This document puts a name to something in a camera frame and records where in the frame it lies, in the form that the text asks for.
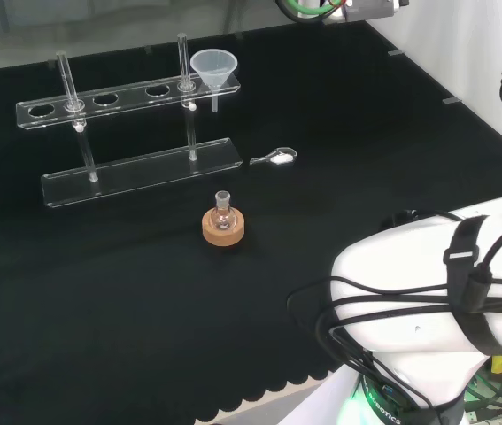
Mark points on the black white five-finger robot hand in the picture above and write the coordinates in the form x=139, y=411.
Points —
x=309, y=8

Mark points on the translucent plastic funnel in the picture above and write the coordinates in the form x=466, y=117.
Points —
x=213, y=66

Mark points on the clear glass weighing funnel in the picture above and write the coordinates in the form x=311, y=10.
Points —
x=279, y=156

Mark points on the clear acrylic funnel stand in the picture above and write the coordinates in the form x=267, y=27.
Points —
x=140, y=166

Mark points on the small glass round-bottom flask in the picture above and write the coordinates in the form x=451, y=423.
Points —
x=222, y=214

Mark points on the black bench cloth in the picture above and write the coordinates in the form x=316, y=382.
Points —
x=144, y=288

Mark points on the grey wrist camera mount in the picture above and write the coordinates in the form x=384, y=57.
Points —
x=372, y=10

